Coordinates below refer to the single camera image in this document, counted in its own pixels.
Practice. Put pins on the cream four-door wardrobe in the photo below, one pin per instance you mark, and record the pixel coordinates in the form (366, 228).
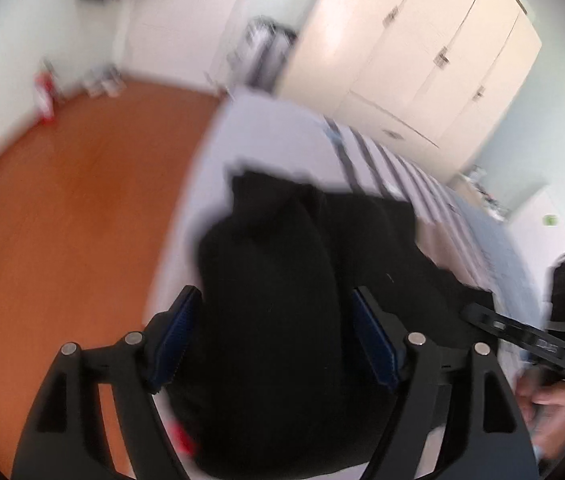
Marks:
(402, 60)

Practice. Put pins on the folded red garment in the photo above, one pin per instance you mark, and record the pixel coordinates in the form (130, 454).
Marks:
(185, 440)

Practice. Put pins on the red fire extinguisher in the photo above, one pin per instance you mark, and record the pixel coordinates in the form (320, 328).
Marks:
(45, 95)

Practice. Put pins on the black long-sleeve garment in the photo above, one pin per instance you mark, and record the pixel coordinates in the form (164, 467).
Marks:
(272, 285)

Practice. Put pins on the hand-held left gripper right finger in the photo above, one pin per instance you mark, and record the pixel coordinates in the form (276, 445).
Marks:
(375, 337)

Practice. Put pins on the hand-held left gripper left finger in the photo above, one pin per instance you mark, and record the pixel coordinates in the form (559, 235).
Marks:
(175, 335)

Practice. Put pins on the white nightstand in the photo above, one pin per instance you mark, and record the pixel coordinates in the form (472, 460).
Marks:
(485, 195)

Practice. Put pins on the silver ribbed upright suitcase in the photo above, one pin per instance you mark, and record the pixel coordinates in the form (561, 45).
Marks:
(267, 55)

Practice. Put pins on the white headboard with apple stickers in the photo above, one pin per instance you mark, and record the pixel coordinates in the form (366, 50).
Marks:
(552, 230)

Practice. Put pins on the bed with striped star sheet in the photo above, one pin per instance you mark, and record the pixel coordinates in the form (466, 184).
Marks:
(272, 135)

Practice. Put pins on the white room door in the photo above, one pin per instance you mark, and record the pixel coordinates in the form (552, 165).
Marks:
(182, 15)

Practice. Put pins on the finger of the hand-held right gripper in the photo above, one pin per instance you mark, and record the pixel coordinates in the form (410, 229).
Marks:
(492, 325)

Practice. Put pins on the person's right hand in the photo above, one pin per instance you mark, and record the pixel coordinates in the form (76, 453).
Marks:
(555, 410)

